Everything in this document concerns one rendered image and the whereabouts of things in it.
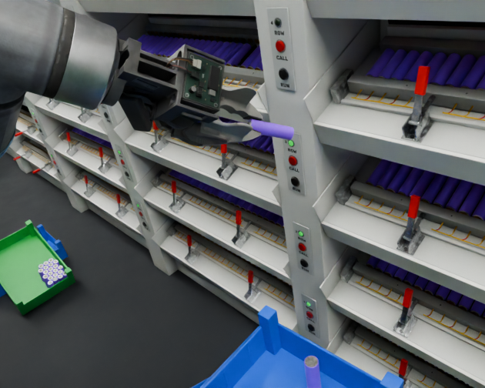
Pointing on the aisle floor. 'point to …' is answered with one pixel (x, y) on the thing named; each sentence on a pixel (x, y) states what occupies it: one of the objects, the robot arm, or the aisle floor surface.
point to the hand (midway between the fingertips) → (249, 125)
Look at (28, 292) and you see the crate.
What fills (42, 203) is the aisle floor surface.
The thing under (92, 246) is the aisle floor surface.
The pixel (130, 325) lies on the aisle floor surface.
